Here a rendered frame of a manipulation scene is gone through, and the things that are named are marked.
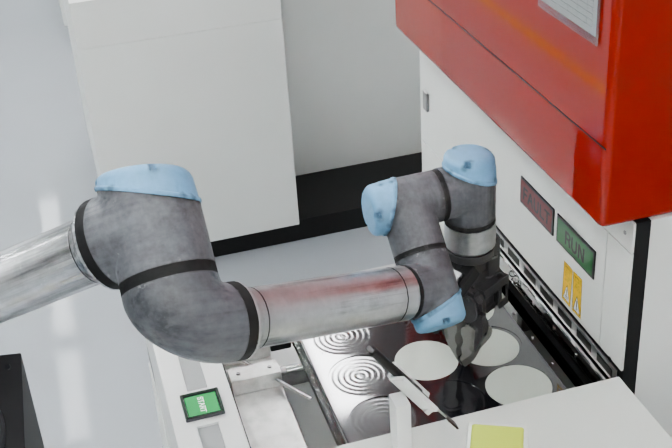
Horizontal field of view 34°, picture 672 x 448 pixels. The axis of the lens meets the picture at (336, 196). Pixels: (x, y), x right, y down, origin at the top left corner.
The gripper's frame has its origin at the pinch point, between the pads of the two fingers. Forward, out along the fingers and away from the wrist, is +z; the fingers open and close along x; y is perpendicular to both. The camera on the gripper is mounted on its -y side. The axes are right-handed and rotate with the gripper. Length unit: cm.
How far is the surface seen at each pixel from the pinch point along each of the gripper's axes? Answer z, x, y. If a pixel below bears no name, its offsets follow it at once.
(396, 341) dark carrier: 1.2, 12.1, -1.5
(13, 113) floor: 91, 337, 103
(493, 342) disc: 1.2, -0.1, 8.2
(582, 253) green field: -18.9, -13.0, 12.0
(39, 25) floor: 91, 428, 174
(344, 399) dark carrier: 1.3, 8.5, -17.4
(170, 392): -4.8, 23.8, -37.7
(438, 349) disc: 1.3, 5.6, 1.2
